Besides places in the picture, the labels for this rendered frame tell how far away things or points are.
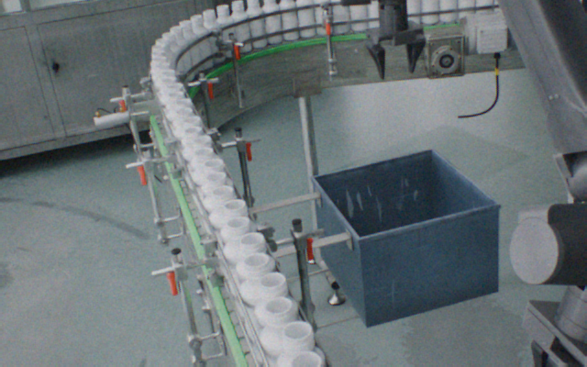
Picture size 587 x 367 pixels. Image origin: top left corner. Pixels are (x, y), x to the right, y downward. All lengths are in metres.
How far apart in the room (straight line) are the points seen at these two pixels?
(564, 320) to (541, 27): 0.27
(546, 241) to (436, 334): 2.15
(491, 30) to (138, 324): 1.67
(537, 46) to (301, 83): 2.00
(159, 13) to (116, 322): 1.84
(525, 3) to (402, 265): 0.97
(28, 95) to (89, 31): 0.47
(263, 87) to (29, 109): 2.02
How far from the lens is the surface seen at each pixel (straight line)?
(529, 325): 0.80
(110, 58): 4.31
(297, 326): 0.97
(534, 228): 0.69
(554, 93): 0.73
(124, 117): 2.01
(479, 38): 2.54
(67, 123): 4.41
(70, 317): 3.22
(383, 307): 1.65
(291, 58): 2.64
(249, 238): 1.17
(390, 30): 1.54
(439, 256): 1.64
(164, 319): 3.06
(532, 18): 0.71
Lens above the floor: 1.75
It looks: 26 degrees down
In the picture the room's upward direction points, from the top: 7 degrees counter-clockwise
